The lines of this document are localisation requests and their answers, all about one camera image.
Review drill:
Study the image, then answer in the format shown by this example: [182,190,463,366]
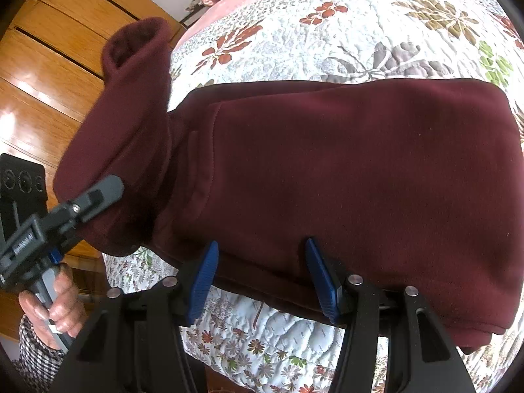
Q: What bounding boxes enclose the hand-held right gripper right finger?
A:
[304,237,478,393]

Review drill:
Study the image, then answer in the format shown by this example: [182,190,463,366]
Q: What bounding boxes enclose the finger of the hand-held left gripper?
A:
[52,175,125,231]

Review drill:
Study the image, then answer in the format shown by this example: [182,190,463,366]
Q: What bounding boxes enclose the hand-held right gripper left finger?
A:
[50,240,220,393]

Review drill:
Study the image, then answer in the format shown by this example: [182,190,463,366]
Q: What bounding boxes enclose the maroon pants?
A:
[53,17,523,355]

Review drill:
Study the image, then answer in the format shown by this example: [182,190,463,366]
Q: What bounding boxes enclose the checkered sleeve forearm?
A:
[11,315,69,379]

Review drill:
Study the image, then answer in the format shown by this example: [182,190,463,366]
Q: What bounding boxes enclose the person's left hand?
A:
[18,264,89,351]

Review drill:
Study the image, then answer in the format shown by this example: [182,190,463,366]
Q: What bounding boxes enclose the wooden wardrobe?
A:
[0,0,190,295]

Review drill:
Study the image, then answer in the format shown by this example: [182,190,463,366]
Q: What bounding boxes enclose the dark nightstand with white drawer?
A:
[181,0,206,30]

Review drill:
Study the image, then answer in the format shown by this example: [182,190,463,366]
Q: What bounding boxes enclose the floral quilted bedspread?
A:
[102,0,524,393]

